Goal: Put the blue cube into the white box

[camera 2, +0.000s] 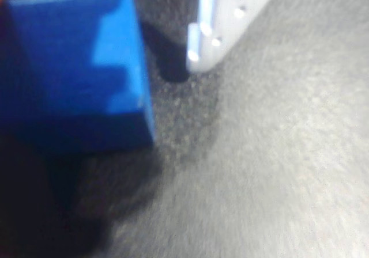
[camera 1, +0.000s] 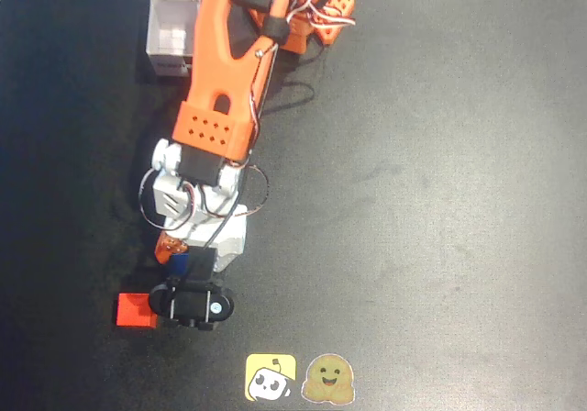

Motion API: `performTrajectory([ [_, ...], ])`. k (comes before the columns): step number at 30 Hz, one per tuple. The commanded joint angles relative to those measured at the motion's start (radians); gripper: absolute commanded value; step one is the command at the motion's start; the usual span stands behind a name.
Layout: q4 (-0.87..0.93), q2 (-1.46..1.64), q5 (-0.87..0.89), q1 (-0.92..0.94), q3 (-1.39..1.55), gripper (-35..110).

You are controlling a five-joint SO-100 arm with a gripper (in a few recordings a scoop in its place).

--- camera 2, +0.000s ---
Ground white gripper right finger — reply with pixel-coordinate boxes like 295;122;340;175
186;0;285;73

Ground blue cube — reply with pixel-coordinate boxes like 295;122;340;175
0;0;157;155

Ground black desk mat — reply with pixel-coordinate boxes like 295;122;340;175
0;0;369;258

